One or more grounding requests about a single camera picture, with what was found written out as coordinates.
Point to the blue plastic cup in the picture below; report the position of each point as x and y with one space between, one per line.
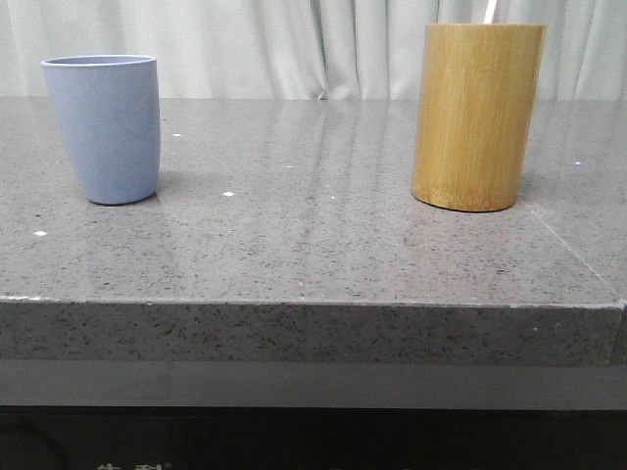
109 112

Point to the grey-white curtain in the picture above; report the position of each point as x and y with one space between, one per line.
304 49

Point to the bamboo cylindrical holder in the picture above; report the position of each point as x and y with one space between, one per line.
477 95

